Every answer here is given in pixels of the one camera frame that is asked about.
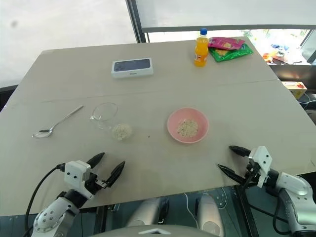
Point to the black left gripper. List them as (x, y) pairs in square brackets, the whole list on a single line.
[(93, 184)]

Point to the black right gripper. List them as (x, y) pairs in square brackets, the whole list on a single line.
[(252, 171)]

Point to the pale crumbly food clump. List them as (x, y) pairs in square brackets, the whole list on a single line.
[(121, 132)]

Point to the pale crumbly food pile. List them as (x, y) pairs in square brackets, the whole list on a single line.
[(187, 128)]

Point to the clear glass cup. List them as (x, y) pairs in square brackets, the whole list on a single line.
[(105, 114)]

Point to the silver robot right leg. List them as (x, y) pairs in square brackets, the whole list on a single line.
[(209, 214)]

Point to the silver robot leg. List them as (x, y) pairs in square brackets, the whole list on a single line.
[(145, 211), (209, 214)]

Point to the silver robot left leg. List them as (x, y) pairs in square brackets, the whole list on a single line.
[(145, 211)]

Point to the silver metal spoon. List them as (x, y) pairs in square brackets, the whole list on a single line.
[(49, 130)]

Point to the pink bowl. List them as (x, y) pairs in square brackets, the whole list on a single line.
[(174, 119)]

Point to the grey robot torso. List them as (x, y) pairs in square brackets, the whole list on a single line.
[(153, 231)]

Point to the yellow cardboard box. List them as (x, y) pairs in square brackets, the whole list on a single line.
[(295, 88)]

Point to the white and black phone box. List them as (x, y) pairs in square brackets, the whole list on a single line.
[(132, 67)]

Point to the green snack bag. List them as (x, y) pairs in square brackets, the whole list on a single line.
[(229, 54)]

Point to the orange soda bottle blue cap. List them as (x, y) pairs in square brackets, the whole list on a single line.
[(200, 50)]

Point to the pink snack bag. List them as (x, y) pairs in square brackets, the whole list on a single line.
[(225, 44)]

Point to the white window roller blind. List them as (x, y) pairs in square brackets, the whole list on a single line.
[(222, 12)]

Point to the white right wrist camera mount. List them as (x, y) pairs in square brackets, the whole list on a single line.
[(263, 160)]

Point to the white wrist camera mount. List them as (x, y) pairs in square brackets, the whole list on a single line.
[(263, 160), (74, 172)]

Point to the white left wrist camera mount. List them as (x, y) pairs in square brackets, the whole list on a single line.
[(74, 172)]

